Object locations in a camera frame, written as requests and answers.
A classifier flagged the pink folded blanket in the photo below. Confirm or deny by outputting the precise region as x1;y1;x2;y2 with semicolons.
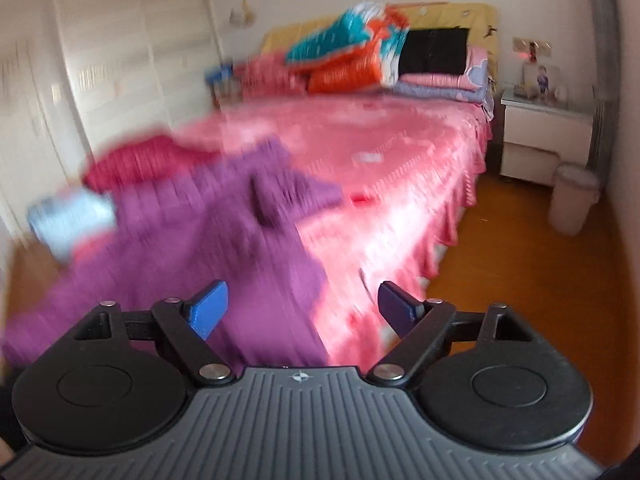
398;45;490;92

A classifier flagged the black folded garment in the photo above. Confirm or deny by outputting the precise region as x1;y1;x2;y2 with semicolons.
398;27;469;76

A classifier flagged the yellow bed headboard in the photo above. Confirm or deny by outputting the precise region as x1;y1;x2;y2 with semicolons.
259;2;498;82

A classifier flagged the grey curtain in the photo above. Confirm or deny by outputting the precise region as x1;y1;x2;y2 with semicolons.
588;0;622;186

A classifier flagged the framed photo on nightstand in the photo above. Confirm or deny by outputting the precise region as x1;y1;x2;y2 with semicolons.
522;62;562;100

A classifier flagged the pink red folded quilt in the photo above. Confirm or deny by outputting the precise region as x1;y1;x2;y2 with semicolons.
233;51;307;100

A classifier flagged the wall socket panel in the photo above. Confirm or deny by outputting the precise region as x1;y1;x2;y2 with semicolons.
512;37;552;58

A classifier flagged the light blue garment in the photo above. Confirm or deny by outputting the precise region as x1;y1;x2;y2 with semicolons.
26;186;116;263

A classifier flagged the white nightstand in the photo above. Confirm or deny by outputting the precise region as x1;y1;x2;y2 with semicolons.
500;88;592;186

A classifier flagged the wall hook with hanging items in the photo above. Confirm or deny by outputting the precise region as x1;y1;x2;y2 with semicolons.
229;0;256;28

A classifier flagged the white sliding wardrobe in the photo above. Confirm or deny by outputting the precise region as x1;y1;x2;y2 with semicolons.
0;0;224;201

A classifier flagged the pink plush bed blanket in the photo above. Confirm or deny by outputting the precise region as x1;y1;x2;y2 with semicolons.
69;89;494;366

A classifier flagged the crimson red down jacket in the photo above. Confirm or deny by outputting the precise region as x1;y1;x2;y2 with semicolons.
81;130;220;193

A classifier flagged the teal orange folded quilt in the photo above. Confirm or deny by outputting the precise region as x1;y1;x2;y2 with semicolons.
285;2;410;94

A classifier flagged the lavender folded blanket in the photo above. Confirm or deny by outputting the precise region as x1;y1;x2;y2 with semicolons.
390;80;495;120

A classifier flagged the blue box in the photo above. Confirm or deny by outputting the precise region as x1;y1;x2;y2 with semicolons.
205;64;233;86

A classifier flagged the purple down jacket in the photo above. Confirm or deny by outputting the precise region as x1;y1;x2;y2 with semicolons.
1;140;343;370

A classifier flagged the white waste bin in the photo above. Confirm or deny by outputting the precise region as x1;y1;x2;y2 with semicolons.
548;162;600;236

